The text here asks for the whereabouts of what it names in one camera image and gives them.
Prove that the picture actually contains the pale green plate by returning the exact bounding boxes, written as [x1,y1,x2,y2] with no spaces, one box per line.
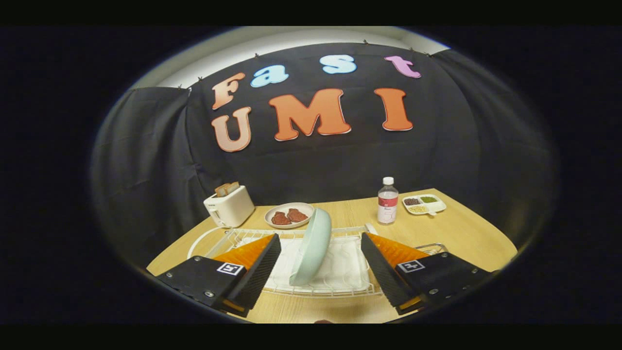
[289,208,332,286]

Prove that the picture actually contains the black backdrop cloth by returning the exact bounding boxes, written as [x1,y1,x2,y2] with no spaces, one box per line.
[91,43,559,268]

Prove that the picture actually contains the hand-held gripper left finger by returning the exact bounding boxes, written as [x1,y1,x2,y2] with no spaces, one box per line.
[155,232,282,318]

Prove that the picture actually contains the white divided tray with beans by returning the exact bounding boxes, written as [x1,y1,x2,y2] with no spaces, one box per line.
[402,194,447,216]

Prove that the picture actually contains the metal wire basket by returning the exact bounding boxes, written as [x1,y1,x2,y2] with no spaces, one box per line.
[415,243,449,256]

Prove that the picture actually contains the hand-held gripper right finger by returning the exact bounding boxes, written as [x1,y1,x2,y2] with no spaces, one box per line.
[360,232,496,315]

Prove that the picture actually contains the clear plastic bottle red label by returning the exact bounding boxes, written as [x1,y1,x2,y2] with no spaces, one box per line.
[378,176,399,225]

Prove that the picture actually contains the white toaster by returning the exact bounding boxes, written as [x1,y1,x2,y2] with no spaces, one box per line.
[204,185,256,228]

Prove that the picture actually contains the beige plate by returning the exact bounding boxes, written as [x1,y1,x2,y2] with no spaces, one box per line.
[264,202,315,229]

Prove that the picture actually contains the white wire dish rack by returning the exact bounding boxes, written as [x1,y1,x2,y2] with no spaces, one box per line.
[187,225,384,298]

